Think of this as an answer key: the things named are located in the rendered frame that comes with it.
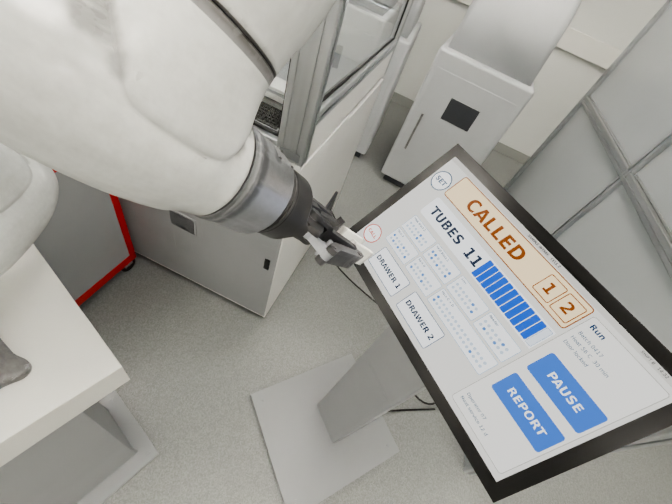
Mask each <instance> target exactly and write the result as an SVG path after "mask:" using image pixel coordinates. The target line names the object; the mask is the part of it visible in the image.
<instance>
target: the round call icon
mask: <svg viewBox="0 0 672 504"><path fill-rule="evenodd" d="M360 234H361V235H362V237H363V238H364V240H365V242H366V243H367V245H368V246H369V247H370V246H372V245H373V244H374V243H376V242H377V241H378V240H380V239H381V238H382V237H384V236H385V235H386V234H385V232H384V231H383V229H382V228H381V226H380V225H379V223H378V222H377V220H376V219H375V220H374V221H373V222H371V223H370V224H369V225H368V226H366V227H365V228H364V229H362V230H361V231H360Z"/></svg>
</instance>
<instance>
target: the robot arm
mask: <svg viewBox="0 0 672 504"><path fill-rule="evenodd" d="M336 1H337V0H0V277H1V276H2V275H3V274H4V273H5V272H7V271H8V270H9V269H10V268H11V267H12V266H13V265H14V264H15V263H16V262H17V261H18V260H19V259H20V258H21V257H22V256H23V255H24V253H25V252H26V251H27V250H28V249H29V248H30V247H31V245H32V244H33V243H34V242H35V240H36V239H37V238H38V237H39V235H40V234H41V233H42V231H43V230H44V229H45V227H46V226H47V224H48V223H49V221H50V219H51V217H52V215H53V213H54V211H55V208H56V205H57V201H58V194H59V186H58V180H57V177H56V175H55V173H54V171H53V170H55V171H57V172H60V173H62V174H64V175H66V176H68V177H70V178H73V179H75V180H77V181H80V182H82V183H84V184H87V185H89V186H91V187H93V188H96V189H99V190H101V191H104V192H106V193H109V194H111V195H114V196H117V197H120V198H123V199H126V200H129V201H131V202H134V203H137V204H141V205H145V206H149V207H152V208H156V209H160V210H174V211H182V212H187V213H190V214H193V215H195V216H196V217H198V218H200V219H203V220H206V221H211V222H214V223H216V224H219V225H221V226H224V227H226V228H229V229H231V230H234V231H236V232H239V233H243V234H251V233H260V234H262V235H264V236H267V237H269V238H272V239H283V238H289V237H294V238H296V239H297V240H299V241H300V242H302V243H303V244H305V245H312V246H313V247H314V249H315V250H316V252H315V255H316V257H315V261H316V263H317V264H319V265H320V266H322V265H324V264H325V263H326V264H331V265H335V266H339V267H343V268H347V269H348V268H350V267H351V266H352V265H353V264H355V263H356V264H358V265H361V264H362V263H363V262H365V261H366V260H367V259H368V258H370V257H371V256H372V255H373V252H372V251H371V250H370V249H368V248H367V247H365V246H363V245H362V244H363V243H364V242H365V240H364V239H363V238H362V237H360V236H359V235H357V234H356V233H354V232H353V231H351V230H350V229H348V228H347V227H345V226H342V225H343V224H344V223H345V221H344V219H343V218H342V217H341V216H340V217H339V218H338V219H337V220H336V219H335V218H333V214H332V212H331V211H330V210H328V209H327V208H326V207H325V206H323V205H322V204H321V203H320V202H318V201H317V200H316V199H315V198H313V193H312V189H311V186H310V184H309V182H308V181H307V180H306V179H305V178H304V177H303V176H302V175H301V174H299V173H298V172H297V171H295V170H294V169H293V168H294V167H293V166H291V164H290V162H289V161H288V159H287V158H286V156H285V155H284V154H283V150H280V149H279V148H277V147H276V146H275V145H274V144H273V143H272V142H271V140H269V139H267V138H266V137H265V136H264V135H263V134H261V133H260V131H259V130H258V129H257V128H256V127H255V126H254V125H253V122H254V119H255V116H256V114H257V111H258V109H259V106H260V104H261V101H262V99H263V97H264V95H265V93H266V91H267V89H268V88H269V86H270V85H271V83H272V81H273V80H274V78H275V77H276V76H277V74H278V73H279V72H280V71H281V69H282V68H283V67H284V65H285V64H286V63H287V62H288V61H289V60H290V59H291V58H292V56H293V55H294V54H295V53H297V52H298V51H299V50H300V49H301V48H302V47H303V46H304V45H305V44H306V42H307V41H308V40H309V39H310V37H311V36H312V35H313V33H314V32H315V31H316V30H317V28H318V27H319V26H320V24H321V23H322V21H323V20H324V19H325V17H326V16H327V14H328V13H329V11H330V10H331V8H332V7H333V5H334V4H335V2H336ZM52 169H53V170H52ZM341 226H342V227H341ZM31 371H32V365H31V363H30V362H29V361H28V360H26V359H25V358H22V357H20V356H18V355H16V354H14V353H13V352H12V351H11V349H10V348H9V347H8V346H7V345H6V344H5V343H4V342H3V340H2V339H1V338H0V389H1V388H3V387H5V386H7V385H10V384H12V383H15V382H18V381H20V380H22V379H24V378H25V377H27V376H28V375H29V374H30V372H31Z"/></svg>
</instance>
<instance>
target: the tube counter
mask: <svg viewBox="0 0 672 504"><path fill-rule="evenodd" d="M455 256H456V257H457V258H458V260H459V261H460V262H461V263H462V265H463V266H464V267H465V269H466V270H467V271H468V272H469V274H470V275H471V276H472V277H473V279H474V280H475V281H476V282H477V284H478V285H479V286H480V287H481V289H482V290H483V291H484V293H485V294H486V295H487V296H488V298H489V299H490V300H491V301H492V303H493V304H494V305H495V306H496V308H497V309H498V310H499V311H500V313H501V314H502V315H503V317H504V318H505V319H506V320H507V322H508V323H509V324H510V325H511V327H512V328H513V329H514V330H515V332H516V333H517V334H518V335H519V337H520V338H521V339H522V341H523V342H524V343H525V344H526V346H527V347H528V348H529V349H530V348H531V347H533V346H535V345H537V344H539V343H540V342H542V341H544V340H546V339H548V338H549V337H551V336H553V335H555V334H556V333H555V332H554V331H553V329H552V328H551V327H550V326H549V325H548V324H547V322H546V321H545V320H544V319H543V318H542V317H541V315H540V314H539V313H538V312H537V311H536V310H535V308H534V307H533V306H532V305H531V304H530V303H529V301H528V300H527V299H526V298H525V297H524V296H523V294H522V293H521V292H520V291H519V290H518V289H517V287H516V286H515V285H514V284H513V283H512V282H511V280H510V279H509V278H508V277H507V276H506V275H505V273H504V272H503V271H502V270H501V269H500V268H499V266H498V265H497V264H496V263H495V262H494V261H493V259H492V258H491V257H490V256H489V255H488V254H487V252H486V251H485V250H484V249H483V248H482V247H481V245H480V244H479V243H478V242H477V241H476V242H474V243H473V244H471V245H470V246H468V247H467V248H465V249H464V250H463V251H461V252H460V253H458V254H457V255H455Z"/></svg>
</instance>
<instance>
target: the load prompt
mask: <svg viewBox="0 0 672 504"><path fill-rule="evenodd" d="M443 194H444V195H445V196H446V197H447V199H448V200H449V201H450V202H451V203H452V204H453V205H454V207H455V208H456V209H457V210H458V211H459V212H460V213H461V215H462V216H463V217H464V218H465V219H466V220H467V221H468V223H469V224H470V225H471V226H472V227H473V228H474V229H475V231H476V232H477V233H478V234H479V235H480V236H481V237H482V239H483V240H484V241H485V242H486V243H487V244H488V245H489V247H490V248H491V249H492V250H493V251H494V252H495V253H496V255H497V256H498V257H499V258H500V259H501V260H502V261H503V263H504V264H505V265H506V266H507V267H508V268H509V269H510V271H511V272H512V273H513V274H514V275H515V276H516V277H517V279H518V280H519V281H520V282H521V283H522V284H523V286H524V287H525V288H526V289H527V290H528V291H529V292H530V294H531V295H532V296H533V297H534V298H535V299H536V300H537V302H538V303H539V304H540V305H541V306H542V307H543V308H544V310H545V311H546V312H547V313H548V314H549V315H550V316H551V318H552V319H553V320H554V321H555V322H556V323H557V324H558V326H559V327H560V328H561V329H562V330H564V329H566V328H567V327H569V326H571V325H573V324H575V323H576V322H578V321H580V320H582V319H584V318H585V317H587V316H589V315H591V314H593V313H594V312H596V310H595V309H594V308H593V307H592V306H591V305H590V304H589V303H588V302H587V301H586V300H585V299H584V297H583V296H582V295H581V294H580V293H579V292H578V291H577V290H576V289H575V288H574V287H573V286H572V285H571V284H570V283H569V282H568V281H567V280H566V279H565V278H564V277H563V276H562V275H561V274H560V273H559V272H558V270H557V269H556V268H555V267H554V266H553V265H552V264H551V263H550V262H549V261H548V260H547V259H546V258H545V257H544V256H543V255H542V254H541V253H540V252H539V251H538V250H537V249H536V248H535V247H534V246H533V245H532V243H531V242H530V241H529V240H528V239H527V238H526V237H525V236H524V235H523V234H522V233H521V232H520V231H519V230H518V229H517V228H516V227H515V226H514V225H513V224H512V223H511V222H510V221H509V220H508V219H507V218H506V216H505V215H504V214H503V213H502V212H501V211H500V210H499V209H498V208H497V207H496V206H495V205H494V204H493V203H492V202H491V201H490V200H489V199H488V198H487V197H486V196H485V195H484V194H483V193H482V192H481V191H480V189H479V188H478V187H477V186H476V185H475V184H474V183H473V182H472V181H471V180H470V179H469V178H468V177H467V176H465V177H464V178H463V179H461V180H460V181H459V182H457V183H456V184H455V185H453V186H452V187H451V188H449V189H448V190H447V191H445V192H444V193H443Z"/></svg>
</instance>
